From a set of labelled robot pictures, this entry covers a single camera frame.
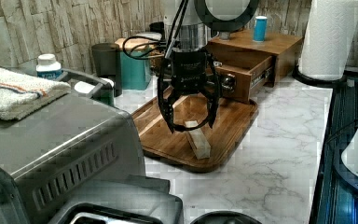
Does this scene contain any white paper towel roll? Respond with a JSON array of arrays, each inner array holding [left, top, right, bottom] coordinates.
[[298, 0, 358, 80]]

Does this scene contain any silver toaster oven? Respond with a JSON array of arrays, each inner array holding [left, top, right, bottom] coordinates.
[[0, 90, 145, 224]]

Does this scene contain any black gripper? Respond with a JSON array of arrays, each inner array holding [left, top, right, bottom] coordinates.
[[158, 50, 221, 133]]

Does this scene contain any blue cylindrical can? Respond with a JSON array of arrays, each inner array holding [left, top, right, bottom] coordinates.
[[253, 16, 268, 42]]

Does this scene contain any pale butter stick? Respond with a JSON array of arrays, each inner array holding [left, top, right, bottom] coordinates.
[[185, 120, 211, 160]]

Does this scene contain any wooden drawer cabinet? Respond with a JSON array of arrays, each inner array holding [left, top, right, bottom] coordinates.
[[206, 30, 303, 104]]

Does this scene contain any black paper towel base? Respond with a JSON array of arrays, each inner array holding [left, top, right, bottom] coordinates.
[[292, 66, 347, 89]]

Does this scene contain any open wooden drawer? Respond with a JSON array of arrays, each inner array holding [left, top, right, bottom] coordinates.
[[206, 41, 274, 104]]

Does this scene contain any teal green container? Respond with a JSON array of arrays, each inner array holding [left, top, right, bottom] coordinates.
[[116, 38, 151, 91]]

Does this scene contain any folded striped towel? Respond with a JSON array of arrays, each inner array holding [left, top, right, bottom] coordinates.
[[0, 68, 71, 120]]

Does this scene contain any green mug white lid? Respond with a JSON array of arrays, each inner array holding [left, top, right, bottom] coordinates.
[[75, 78, 115, 105]]

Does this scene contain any black ring light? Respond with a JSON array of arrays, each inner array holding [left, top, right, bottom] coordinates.
[[194, 0, 259, 32]]

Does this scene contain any wooden cutting board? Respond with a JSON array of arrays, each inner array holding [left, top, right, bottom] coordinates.
[[132, 94, 257, 173]]

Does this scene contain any white lidded bottle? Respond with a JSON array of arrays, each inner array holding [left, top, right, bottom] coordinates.
[[36, 53, 62, 79]]

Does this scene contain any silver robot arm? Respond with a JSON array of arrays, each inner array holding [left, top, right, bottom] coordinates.
[[158, 0, 221, 132]]

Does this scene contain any black cable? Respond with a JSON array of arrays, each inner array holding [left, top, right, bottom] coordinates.
[[122, 0, 189, 61]]

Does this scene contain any dark grey cup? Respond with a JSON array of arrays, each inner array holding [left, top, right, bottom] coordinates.
[[91, 43, 122, 97]]

